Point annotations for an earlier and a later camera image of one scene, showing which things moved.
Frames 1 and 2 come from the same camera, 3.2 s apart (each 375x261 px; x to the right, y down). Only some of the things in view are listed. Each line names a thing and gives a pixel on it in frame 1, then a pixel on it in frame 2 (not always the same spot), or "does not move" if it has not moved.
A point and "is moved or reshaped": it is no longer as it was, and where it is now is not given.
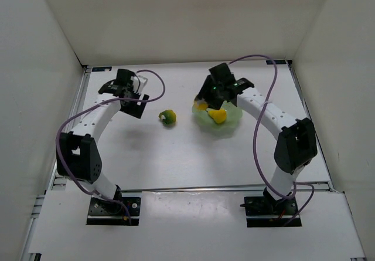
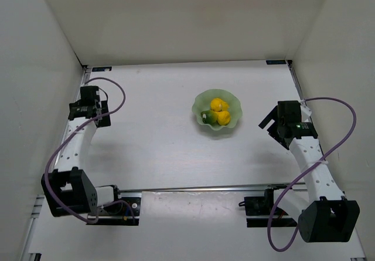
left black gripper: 135,107 → 103,115
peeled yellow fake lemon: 201,105 is moved or reshaped
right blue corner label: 276,62 does not move
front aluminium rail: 302,185 does not move
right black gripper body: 213,99 → 273,128
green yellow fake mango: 167,117 → 209,117
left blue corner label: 101,69 does not move
